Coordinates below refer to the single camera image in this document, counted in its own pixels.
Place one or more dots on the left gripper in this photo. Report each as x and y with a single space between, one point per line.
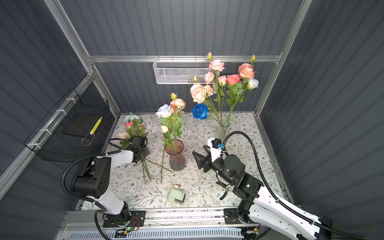
147 152

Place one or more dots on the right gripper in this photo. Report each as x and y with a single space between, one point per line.
204 160

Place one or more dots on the dark red glass vase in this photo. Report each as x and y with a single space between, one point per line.
177 159

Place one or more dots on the pink tulip bud stem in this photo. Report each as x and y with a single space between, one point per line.
167 136

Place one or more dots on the clear frosted glass vase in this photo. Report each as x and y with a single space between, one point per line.
223 130

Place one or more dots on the small pink rose spray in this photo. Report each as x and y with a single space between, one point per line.
176 121

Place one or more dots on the pale blue rose stem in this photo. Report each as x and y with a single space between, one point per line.
163 114

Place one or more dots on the cream rose stem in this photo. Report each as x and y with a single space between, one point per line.
198 93

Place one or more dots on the cream white flower spray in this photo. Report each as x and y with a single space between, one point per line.
209 80

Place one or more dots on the pink rose stem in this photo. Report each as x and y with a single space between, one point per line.
222 80

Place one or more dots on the coral red rose stem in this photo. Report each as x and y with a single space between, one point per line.
234 92

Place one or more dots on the orange pink peony spray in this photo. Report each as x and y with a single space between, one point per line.
247 72

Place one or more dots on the white blue rose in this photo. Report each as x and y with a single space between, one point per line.
252 84

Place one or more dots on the pink peony flower spray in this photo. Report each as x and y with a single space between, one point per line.
217 66

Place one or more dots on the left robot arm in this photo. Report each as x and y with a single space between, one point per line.
92 182

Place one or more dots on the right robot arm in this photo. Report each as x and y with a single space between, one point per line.
257 203

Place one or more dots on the flower bunch on table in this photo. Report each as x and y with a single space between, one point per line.
135 126

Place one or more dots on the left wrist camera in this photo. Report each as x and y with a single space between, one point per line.
138 141

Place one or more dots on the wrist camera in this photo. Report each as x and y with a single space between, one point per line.
138 141
216 148

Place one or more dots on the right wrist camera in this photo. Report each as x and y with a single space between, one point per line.
216 148

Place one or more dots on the black wire wall basket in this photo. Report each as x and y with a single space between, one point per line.
65 136

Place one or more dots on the white wire wall basket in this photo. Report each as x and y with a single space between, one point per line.
179 73

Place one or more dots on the aluminium front rail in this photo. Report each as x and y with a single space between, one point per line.
206 217

